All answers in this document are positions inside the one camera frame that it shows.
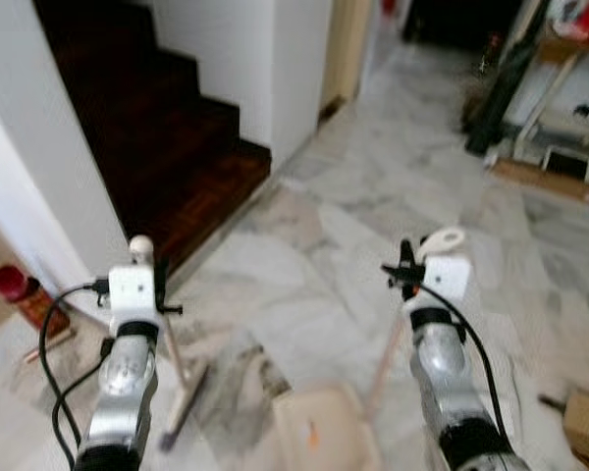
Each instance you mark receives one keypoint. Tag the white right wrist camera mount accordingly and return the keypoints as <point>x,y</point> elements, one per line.
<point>450,280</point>

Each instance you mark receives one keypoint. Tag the beige door frame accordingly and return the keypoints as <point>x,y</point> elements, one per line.
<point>346,49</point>

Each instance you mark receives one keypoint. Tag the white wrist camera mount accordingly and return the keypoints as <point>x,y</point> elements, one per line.
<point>133,289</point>
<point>450,280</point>

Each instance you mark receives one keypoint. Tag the tall dark green bag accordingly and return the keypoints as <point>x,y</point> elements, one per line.
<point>496,88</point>

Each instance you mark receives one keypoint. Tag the red lidded jar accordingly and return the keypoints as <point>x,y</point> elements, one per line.
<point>39,304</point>

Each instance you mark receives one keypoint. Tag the white shelf frame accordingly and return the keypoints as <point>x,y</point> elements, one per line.
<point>569,98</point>

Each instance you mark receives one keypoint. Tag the brass metal tube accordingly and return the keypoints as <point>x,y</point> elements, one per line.
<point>49,349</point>

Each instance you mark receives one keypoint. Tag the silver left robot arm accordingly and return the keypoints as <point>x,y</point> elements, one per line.
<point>128,392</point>

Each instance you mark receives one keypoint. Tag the long wooden plank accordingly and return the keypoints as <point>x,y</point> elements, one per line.
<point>550,184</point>

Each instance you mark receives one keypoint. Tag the black framed panel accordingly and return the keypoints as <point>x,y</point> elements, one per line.
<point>569,164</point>

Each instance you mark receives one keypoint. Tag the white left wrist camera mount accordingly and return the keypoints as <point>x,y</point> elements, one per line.
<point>133,289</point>

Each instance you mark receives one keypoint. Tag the brown cardboard box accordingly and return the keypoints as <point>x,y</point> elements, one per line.
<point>587,427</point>

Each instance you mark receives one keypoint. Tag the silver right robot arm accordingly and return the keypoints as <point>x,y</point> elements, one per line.
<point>447,373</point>

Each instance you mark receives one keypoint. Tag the dark wooden staircase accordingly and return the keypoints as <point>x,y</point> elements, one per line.
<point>157,147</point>

